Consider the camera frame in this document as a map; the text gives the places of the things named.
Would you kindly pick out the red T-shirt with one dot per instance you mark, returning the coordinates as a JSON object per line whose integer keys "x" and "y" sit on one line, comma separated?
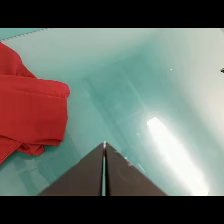
{"x": 31, "y": 106}

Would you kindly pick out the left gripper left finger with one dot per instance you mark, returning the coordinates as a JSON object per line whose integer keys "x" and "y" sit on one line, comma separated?
{"x": 85, "y": 176}

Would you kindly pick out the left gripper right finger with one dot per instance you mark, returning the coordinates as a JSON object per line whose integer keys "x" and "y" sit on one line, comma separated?
{"x": 128, "y": 178}

